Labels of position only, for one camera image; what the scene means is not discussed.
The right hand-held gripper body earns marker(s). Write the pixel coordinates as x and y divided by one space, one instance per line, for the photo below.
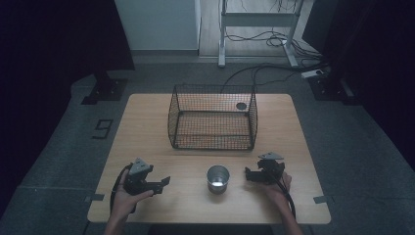
270 168

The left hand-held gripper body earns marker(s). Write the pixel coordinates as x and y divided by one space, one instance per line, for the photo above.
138 176

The silver metal cup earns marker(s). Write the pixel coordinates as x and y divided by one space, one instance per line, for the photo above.
218 181

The person's right hand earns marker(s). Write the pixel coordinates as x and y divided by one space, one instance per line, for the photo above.
279 194

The person's left hand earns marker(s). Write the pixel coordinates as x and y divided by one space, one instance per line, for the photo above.
125 204

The grey tape piece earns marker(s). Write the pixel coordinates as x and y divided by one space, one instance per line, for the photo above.
320 199
95 197

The black round table grommet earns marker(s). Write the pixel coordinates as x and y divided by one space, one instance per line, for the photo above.
241 105

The black stand base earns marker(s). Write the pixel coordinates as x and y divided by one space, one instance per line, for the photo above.
106 89
328 88

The white power strip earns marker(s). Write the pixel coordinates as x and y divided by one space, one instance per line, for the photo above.
311 73

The dark curtain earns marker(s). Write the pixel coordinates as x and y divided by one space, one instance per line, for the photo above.
49 49
375 65

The white cabinet panel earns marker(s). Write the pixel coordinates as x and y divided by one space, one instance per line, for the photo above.
156 24

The white desk frame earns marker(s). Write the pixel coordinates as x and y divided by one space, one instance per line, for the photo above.
257 19

